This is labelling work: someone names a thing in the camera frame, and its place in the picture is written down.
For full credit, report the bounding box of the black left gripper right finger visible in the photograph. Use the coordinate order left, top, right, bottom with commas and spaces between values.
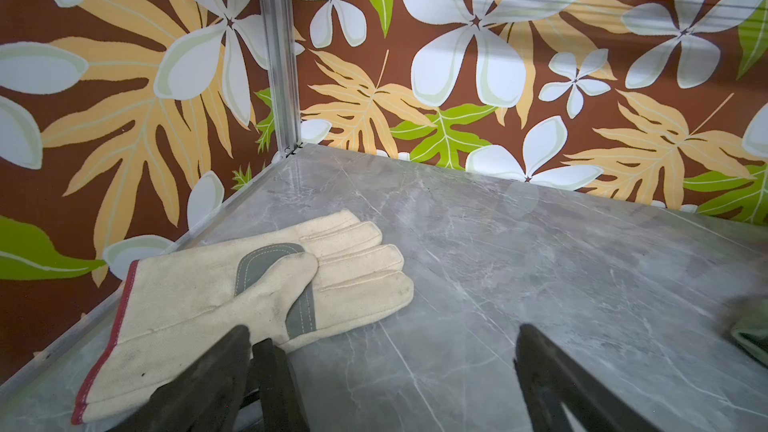
514, 323, 657, 432

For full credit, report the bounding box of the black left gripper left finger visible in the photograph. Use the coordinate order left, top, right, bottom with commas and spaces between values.
113, 325, 309, 431

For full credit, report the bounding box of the beige leather work glove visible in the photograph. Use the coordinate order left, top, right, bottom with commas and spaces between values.
72, 210, 414, 425

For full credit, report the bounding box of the aluminium frame post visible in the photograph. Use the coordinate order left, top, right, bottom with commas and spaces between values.
260, 0, 301, 158

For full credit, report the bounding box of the green cloth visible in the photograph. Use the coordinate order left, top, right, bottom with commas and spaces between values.
730, 300, 768, 366

